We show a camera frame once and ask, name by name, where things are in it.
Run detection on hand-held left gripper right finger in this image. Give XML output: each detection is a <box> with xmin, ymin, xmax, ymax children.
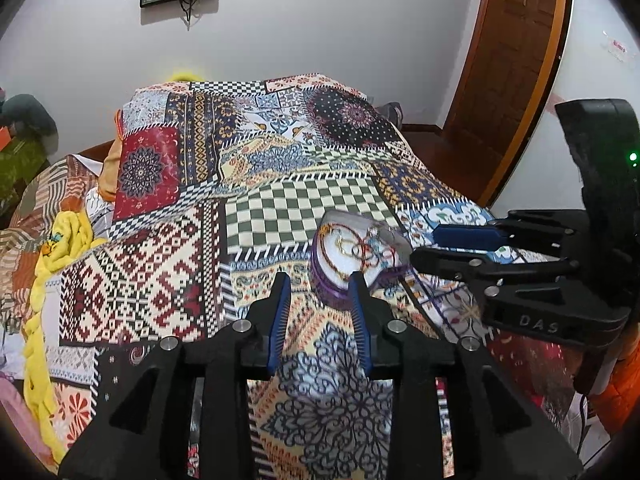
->
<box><xmin>347</xmin><ymin>271</ymin><xmax>586</xmax><ymax>480</ymax></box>

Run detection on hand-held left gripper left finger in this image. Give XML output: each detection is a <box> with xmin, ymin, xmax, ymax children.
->
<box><xmin>57</xmin><ymin>272</ymin><xmax>293</xmax><ymax>480</ymax></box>

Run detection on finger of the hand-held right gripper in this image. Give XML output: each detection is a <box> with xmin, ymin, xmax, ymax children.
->
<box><xmin>432</xmin><ymin>210</ymin><xmax>581</xmax><ymax>261</ymax></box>
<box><xmin>409</xmin><ymin>246</ymin><xmax>581</xmax><ymax>292</ymax></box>

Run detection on purple heart-shaped box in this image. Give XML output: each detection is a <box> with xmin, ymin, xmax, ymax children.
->
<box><xmin>309</xmin><ymin>210</ymin><xmax>416</xmax><ymax>311</ymax></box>

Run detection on clear plastic box lid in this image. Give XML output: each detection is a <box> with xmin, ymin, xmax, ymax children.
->
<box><xmin>367</xmin><ymin>215</ymin><xmax>418</xmax><ymax>288</ymax></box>

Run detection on beaded bracelets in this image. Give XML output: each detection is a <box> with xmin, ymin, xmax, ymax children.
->
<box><xmin>320</xmin><ymin>225</ymin><xmax>401</xmax><ymax>281</ymax></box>

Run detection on person's right forearm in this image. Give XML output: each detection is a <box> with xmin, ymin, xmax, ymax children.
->
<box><xmin>590</xmin><ymin>345</ymin><xmax>640</xmax><ymax>433</ymax></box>

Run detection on patchwork printed blanket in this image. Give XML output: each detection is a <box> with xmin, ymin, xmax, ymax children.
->
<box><xmin>50</xmin><ymin>74</ymin><xmax>591</xmax><ymax>480</ymax></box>

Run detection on dark grey bag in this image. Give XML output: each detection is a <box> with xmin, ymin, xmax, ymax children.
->
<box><xmin>375</xmin><ymin>101</ymin><xmax>405</xmax><ymax>123</ymax></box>

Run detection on brown wooden door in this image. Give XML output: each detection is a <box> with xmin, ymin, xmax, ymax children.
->
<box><xmin>442</xmin><ymin>0</ymin><xmax>573</xmax><ymax>206</ymax></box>

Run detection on orange pillow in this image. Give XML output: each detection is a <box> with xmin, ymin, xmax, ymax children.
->
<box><xmin>97</xmin><ymin>110</ymin><xmax>126</xmax><ymax>206</ymax></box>

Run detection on yellow cloth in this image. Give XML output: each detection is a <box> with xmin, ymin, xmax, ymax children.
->
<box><xmin>22</xmin><ymin>210</ymin><xmax>108</xmax><ymax>463</ymax></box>

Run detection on yellow rounded object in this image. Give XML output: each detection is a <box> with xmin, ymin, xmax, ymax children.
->
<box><xmin>167</xmin><ymin>67</ymin><xmax>206</xmax><ymax>83</ymax></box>

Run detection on pink cloth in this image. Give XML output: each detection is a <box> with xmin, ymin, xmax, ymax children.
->
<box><xmin>0</xmin><ymin>375</ymin><xmax>56</xmax><ymax>471</ymax></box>

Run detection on green cloth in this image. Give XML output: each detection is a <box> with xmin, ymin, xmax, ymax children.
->
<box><xmin>0</xmin><ymin>135</ymin><xmax>51</xmax><ymax>211</ymax></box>

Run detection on dark grey pillow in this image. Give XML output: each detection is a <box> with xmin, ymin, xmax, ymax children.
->
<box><xmin>0</xmin><ymin>94</ymin><xmax>57</xmax><ymax>136</ymax></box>

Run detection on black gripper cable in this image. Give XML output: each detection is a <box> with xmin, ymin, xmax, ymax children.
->
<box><xmin>575</xmin><ymin>390</ymin><xmax>601</xmax><ymax>466</ymax></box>

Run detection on white and red wall sticker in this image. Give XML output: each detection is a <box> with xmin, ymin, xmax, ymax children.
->
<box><xmin>602</xmin><ymin>32</ymin><xmax>633</xmax><ymax>63</ymax></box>

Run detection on black hanging cable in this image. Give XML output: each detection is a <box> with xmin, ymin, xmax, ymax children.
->
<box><xmin>177</xmin><ymin>0</ymin><xmax>201</xmax><ymax>27</ymax></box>

